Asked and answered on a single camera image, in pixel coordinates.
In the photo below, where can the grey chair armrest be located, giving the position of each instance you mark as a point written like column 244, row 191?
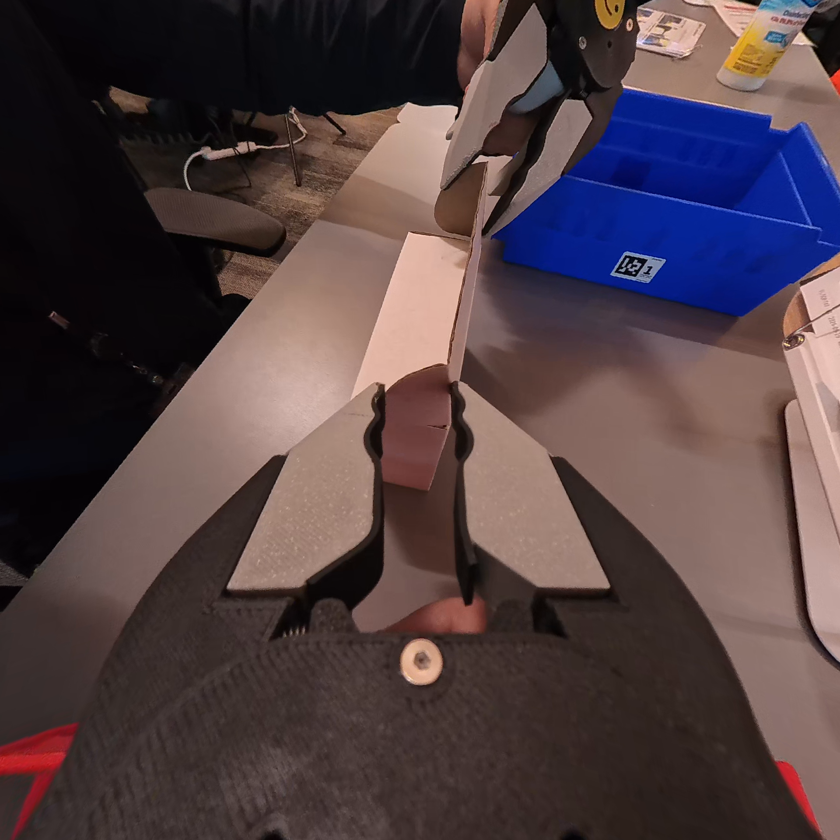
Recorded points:
column 216, row 220

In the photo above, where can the printed paper leaflet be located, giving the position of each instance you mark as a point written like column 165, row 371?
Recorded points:
column 669, row 33

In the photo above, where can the printed instruction sheet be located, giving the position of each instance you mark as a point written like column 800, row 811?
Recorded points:
column 823, row 302

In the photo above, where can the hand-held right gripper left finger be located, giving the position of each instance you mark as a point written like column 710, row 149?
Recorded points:
column 308, row 518

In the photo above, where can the white paper sheet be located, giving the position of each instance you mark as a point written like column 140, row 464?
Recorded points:
column 735, row 5

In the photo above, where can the person's left forearm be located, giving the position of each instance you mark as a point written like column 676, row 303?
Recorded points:
column 367, row 52

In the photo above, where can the blue plastic bin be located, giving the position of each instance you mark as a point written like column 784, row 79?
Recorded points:
column 689, row 216

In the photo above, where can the red plastic bin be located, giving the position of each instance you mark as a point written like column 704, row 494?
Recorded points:
column 26, row 761

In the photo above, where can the white cardboard mailer box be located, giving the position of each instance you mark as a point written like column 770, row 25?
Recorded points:
column 420, row 315

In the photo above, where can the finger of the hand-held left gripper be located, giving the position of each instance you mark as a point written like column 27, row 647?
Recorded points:
column 558, row 151
column 479, row 124

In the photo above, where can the person's left hand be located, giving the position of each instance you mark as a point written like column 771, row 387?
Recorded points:
column 476, row 39

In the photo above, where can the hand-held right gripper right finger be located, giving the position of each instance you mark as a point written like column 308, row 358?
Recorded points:
column 531, row 518

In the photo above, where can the disinfecting wipes canister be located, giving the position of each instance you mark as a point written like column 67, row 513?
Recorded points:
column 761, row 46

